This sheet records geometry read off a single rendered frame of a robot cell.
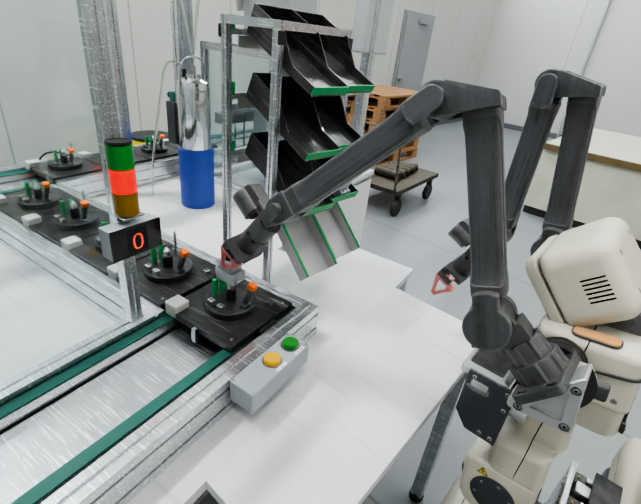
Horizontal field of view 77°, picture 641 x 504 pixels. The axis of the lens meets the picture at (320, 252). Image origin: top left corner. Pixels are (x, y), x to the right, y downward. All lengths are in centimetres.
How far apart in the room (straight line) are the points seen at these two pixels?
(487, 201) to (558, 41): 1105
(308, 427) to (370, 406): 17
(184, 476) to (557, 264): 80
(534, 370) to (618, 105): 1084
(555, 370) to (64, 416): 91
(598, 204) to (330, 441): 468
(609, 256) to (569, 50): 1091
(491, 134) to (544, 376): 39
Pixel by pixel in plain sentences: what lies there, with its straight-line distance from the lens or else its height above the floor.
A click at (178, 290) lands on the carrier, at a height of 97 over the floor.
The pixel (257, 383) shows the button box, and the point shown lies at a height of 96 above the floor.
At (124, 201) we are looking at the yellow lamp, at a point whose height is 130.
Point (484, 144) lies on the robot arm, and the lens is 71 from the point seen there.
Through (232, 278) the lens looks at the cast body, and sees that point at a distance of 105.
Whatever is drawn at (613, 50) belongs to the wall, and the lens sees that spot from 1151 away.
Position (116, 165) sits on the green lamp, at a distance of 91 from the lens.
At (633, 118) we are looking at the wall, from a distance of 1145.
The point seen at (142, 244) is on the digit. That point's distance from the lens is 98.
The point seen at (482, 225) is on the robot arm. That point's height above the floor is 139.
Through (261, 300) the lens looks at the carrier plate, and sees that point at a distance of 115.
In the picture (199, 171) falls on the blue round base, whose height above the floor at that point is 104.
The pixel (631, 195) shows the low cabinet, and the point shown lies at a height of 52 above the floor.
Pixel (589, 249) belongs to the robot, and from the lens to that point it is 82.
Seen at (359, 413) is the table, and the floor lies 86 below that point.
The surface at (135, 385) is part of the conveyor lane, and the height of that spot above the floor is 92.
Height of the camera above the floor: 164
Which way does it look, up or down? 28 degrees down
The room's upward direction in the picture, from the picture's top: 7 degrees clockwise
